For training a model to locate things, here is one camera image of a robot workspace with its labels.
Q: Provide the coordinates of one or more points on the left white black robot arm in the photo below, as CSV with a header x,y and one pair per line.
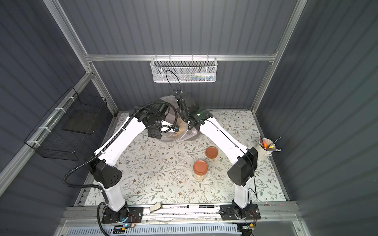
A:
x,y
148,117

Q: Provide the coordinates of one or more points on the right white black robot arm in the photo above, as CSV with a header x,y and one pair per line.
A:
x,y
243,159

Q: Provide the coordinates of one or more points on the clear plastic bin liner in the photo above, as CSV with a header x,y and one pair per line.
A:
x,y
170,117

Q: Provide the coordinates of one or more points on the markers in white basket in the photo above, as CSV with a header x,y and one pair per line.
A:
x,y
197,77

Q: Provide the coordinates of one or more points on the floral table mat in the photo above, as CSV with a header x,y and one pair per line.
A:
x,y
154,171

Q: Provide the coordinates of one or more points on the white utensil cup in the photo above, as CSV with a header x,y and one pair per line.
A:
x,y
266,147

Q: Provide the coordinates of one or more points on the white perforated vent strip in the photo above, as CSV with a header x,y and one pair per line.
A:
x,y
175,230

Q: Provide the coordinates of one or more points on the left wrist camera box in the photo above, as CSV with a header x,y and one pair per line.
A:
x,y
174,128

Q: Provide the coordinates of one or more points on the white wire mesh basket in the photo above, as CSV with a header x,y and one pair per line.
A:
x,y
166,70

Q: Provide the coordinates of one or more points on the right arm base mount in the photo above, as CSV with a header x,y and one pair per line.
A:
x,y
234,212

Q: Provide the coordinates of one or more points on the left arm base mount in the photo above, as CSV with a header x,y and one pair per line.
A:
x,y
125,215

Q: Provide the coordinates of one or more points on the black wire basket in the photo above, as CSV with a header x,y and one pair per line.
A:
x,y
71,132

